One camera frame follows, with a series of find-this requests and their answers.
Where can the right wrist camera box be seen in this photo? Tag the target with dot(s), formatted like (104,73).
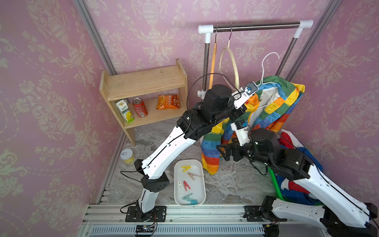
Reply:
(241,128)

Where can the blue clothespin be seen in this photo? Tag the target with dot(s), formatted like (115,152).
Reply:
(192,201)

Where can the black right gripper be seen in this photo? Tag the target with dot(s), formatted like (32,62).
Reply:
(230,147)

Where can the white plastic tray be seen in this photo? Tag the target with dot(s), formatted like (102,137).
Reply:
(197,187)

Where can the wooden clothes hanger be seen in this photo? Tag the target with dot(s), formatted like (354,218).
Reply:
(211,79)

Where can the rainbow striped jacket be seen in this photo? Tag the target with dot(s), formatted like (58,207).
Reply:
(269,108)

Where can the pink clothespin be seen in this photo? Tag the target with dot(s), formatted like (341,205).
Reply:
(193,176)

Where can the wooden two-tier shelf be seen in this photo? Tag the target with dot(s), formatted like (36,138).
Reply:
(137,84)

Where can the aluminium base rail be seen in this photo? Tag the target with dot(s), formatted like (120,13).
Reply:
(191,221)

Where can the green plastic basket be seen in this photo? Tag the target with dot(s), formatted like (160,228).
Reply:
(275,185)

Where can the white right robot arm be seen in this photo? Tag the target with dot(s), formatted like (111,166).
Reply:
(339,215)

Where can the orange snack bag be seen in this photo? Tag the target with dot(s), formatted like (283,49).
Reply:
(166,102)

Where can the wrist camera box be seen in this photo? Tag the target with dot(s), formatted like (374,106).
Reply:
(244,93)
(241,128)

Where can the green white juice carton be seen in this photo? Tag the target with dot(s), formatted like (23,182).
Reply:
(124,110)

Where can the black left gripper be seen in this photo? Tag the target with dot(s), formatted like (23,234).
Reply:
(237,112)

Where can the blue red white jacket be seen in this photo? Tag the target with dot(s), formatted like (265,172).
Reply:
(291,191)

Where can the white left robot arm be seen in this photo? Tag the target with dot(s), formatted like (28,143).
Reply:
(219,104)

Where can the red clothespin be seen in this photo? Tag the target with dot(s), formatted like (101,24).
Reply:
(186,186)

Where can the small circuit board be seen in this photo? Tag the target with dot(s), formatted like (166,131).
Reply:
(145,229)

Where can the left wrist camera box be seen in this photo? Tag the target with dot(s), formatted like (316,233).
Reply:
(244,93)

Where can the cream white clothes hanger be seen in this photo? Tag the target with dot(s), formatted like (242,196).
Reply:
(230,52)

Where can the white wire clothes hanger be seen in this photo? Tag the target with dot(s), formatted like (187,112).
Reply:
(261,81)

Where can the white clothespin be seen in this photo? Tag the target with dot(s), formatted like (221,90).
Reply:
(179,187)

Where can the red soda can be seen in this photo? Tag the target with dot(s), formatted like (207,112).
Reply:
(139,107)

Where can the teal green clothespin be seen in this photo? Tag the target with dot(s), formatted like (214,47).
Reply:
(187,197)

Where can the metal clothes rack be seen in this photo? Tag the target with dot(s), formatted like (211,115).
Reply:
(208,29)

